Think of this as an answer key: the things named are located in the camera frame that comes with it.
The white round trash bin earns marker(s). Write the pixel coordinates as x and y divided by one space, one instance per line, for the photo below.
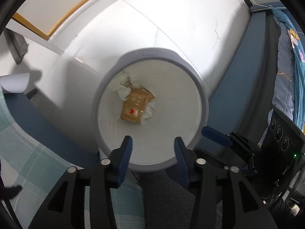
178 107

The teal checkered tablecloth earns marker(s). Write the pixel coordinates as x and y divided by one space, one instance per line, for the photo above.
34 154

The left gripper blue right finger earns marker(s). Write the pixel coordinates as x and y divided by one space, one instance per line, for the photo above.
215 182

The brown sachet with red dot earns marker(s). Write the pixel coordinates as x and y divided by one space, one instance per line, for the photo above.
135 104

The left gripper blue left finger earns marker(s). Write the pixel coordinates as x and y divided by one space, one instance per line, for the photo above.
64 205

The blue patterned blanket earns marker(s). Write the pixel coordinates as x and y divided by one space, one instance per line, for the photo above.
289 80

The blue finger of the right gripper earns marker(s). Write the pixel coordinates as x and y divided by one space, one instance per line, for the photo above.
216 136

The white tissue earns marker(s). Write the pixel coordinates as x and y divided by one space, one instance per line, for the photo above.
122 84

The white wardrobe cabinet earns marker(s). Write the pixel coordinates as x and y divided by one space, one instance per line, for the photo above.
38 19

